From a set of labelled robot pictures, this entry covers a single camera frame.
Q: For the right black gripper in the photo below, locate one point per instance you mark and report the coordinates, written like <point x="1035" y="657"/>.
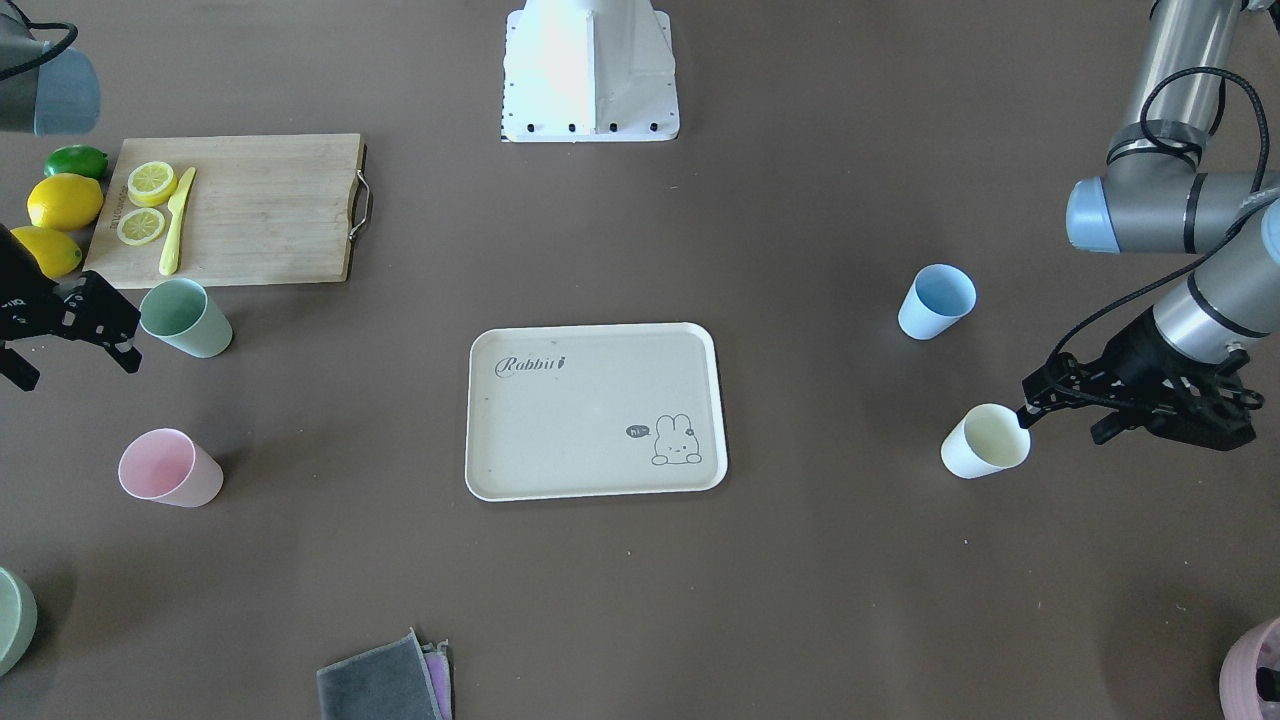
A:
<point x="22" y="285"/>

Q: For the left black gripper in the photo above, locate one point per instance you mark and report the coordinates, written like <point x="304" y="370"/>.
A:
<point x="1132" y="356"/>

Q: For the green cup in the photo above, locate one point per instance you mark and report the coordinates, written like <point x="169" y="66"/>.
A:
<point x="180" y="312"/>

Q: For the cream white cup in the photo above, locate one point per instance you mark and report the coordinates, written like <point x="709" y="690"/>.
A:
<point x="988" y="439"/>

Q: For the pink cup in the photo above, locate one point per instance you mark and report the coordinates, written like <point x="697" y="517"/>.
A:
<point x="166" y="466"/>

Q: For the light blue cup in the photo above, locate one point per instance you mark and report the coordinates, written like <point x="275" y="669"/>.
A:
<point x="939" y="296"/>

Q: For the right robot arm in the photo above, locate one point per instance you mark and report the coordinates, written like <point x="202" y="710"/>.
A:
<point x="48" y="88"/>

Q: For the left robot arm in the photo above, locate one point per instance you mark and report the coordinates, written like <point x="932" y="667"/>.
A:
<point x="1154" y="196"/>

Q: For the cream rabbit tray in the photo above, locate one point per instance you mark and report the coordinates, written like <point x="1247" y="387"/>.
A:
<point x="593" y="410"/>

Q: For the whole lemon outer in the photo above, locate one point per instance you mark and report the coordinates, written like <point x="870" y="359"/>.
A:
<point x="56" y="253"/>

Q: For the whole lemon near lime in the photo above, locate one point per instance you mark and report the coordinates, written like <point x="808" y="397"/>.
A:
<point x="65" y="202"/>

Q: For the yellow plastic knife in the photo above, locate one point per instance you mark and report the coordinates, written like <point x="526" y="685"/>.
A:
<point x="177" y="203"/>

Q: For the lower lemon slice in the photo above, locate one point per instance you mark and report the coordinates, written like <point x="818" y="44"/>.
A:
<point x="141" y="226"/>

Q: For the lemon slice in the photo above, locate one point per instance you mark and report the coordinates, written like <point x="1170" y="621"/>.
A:
<point x="141" y="226"/>
<point x="151" y="184"/>

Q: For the green lime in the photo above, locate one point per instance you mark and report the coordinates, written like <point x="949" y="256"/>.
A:
<point x="79" y="160"/>

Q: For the upper lemon slice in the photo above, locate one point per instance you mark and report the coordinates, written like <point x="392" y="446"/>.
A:
<point x="151" y="184"/>

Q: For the wooden cutting board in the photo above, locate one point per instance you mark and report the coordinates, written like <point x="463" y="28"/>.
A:
<point x="269" y="209"/>

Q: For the green bowl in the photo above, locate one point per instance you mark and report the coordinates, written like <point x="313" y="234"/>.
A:
<point x="19" y="615"/>

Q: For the pink bowl with ice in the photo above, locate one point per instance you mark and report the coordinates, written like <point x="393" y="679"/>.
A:
<point x="1248" y="676"/>

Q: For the purple cloth under grey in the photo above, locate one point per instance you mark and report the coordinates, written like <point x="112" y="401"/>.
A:
<point x="437" y="658"/>

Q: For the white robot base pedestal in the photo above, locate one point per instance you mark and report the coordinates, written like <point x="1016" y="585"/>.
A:
<point x="589" y="71"/>

